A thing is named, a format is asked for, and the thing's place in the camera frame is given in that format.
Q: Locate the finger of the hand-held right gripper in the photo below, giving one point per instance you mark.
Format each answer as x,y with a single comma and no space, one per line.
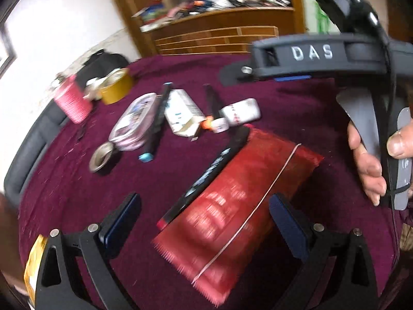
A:
237,72
292,78

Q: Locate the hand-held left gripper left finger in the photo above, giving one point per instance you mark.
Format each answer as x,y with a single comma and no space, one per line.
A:
121,222

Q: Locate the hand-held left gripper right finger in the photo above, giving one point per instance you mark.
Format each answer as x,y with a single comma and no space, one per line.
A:
287,224

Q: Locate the red foil packet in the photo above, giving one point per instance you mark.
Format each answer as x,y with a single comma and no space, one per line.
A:
245,200

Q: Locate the black marker red cap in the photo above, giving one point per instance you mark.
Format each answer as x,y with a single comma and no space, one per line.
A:
206,174

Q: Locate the black marker blue cap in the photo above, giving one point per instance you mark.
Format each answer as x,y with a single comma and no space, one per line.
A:
155,129

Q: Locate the person's right forearm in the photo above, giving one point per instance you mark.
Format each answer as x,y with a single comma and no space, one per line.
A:
407,229

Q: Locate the person's right hand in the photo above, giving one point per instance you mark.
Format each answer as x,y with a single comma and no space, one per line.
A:
367,168

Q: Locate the black marker orange tip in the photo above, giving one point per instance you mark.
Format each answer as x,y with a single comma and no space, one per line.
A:
211,100

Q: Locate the white plastic case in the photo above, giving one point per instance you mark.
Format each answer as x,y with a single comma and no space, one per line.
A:
242,111

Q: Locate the white rubber band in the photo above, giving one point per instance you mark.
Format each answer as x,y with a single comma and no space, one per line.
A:
267,190

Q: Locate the green bamboo poster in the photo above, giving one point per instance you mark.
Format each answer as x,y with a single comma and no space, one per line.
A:
321,16

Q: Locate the wooden cabinet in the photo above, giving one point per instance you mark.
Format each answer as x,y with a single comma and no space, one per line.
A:
206,29

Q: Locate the small white bottle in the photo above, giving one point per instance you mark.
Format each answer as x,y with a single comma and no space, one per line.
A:
219,125

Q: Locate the small silver tape roll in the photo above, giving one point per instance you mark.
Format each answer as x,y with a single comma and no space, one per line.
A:
96,164

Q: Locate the white cardboard carton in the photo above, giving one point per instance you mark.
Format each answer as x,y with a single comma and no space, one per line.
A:
184,113

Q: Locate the pile of assorted clutter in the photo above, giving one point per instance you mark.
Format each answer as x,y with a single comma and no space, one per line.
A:
226,0

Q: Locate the yellow packet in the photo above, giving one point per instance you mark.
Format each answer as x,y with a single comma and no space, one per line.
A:
32,264

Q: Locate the black leather sofa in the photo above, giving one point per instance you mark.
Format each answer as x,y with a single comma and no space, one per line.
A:
35,148

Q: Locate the brown cushion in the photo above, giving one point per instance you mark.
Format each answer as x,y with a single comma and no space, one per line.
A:
8,232

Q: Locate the yellow tape roll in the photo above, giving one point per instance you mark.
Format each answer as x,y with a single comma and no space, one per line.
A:
116,92

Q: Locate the bottle in pink knitted sleeve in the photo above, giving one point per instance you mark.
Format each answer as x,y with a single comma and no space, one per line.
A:
72,100

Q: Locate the black bag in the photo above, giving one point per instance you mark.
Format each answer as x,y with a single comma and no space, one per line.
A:
103,63

